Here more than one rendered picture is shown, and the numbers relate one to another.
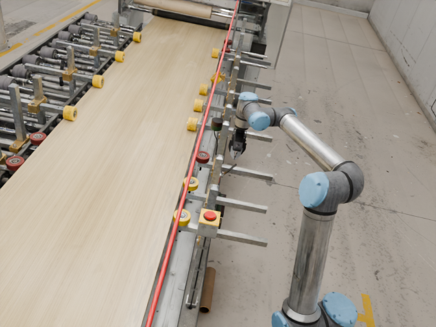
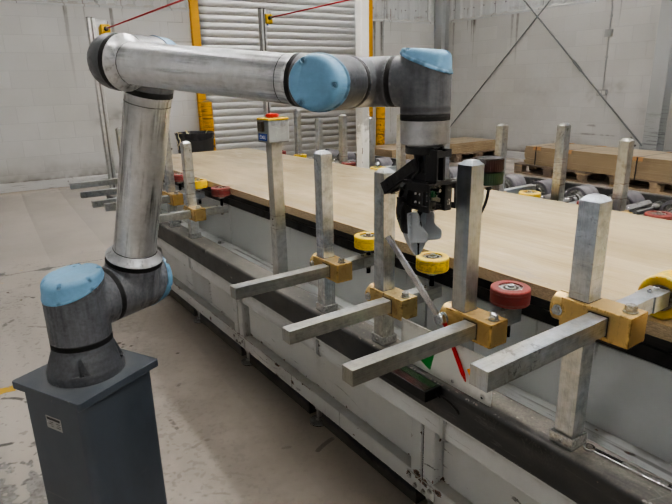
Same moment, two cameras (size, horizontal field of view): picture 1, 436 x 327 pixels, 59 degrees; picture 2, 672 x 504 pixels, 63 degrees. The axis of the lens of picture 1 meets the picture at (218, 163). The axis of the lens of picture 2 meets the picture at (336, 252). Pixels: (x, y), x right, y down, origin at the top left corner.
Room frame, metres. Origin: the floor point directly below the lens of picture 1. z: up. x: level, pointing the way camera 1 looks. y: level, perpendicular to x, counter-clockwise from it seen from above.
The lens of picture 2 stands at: (2.44, -0.79, 1.31)
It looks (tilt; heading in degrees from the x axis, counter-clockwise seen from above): 17 degrees down; 146
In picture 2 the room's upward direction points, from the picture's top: 1 degrees counter-clockwise
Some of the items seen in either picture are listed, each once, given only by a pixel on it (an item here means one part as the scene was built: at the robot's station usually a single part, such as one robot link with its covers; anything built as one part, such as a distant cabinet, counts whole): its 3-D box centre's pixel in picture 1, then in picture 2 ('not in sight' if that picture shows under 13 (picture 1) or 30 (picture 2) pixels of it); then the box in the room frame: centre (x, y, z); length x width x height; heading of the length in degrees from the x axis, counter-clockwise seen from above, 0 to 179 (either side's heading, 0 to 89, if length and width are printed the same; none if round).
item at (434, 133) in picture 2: (242, 120); (426, 133); (1.69, -0.08, 1.22); 0.10 x 0.09 x 0.05; 91
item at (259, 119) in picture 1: (258, 117); (365, 82); (1.59, -0.14, 1.31); 0.12 x 0.12 x 0.09; 26
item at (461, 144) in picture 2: not in sight; (432, 147); (-4.64, 6.04, 0.23); 2.41 x 0.77 x 0.17; 90
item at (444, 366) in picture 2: not in sight; (442, 359); (1.70, -0.02, 0.75); 0.26 x 0.01 x 0.10; 1
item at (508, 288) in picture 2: (201, 162); (508, 310); (1.77, 0.09, 0.85); 0.08 x 0.08 x 0.11
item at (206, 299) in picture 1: (207, 289); not in sight; (1.53, -0.10, 0.04); 0.30 x 0.08 x 0.08; 1
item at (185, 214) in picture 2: not in sight; (177, 216); (0.27, -0.10, 0.81); 0.43 x 0.03 x 0.04; 91
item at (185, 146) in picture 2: not in sight; (190, 199); (0.23, -0.02, 0.86); 0.03 x 0.03 x 0.48; 1
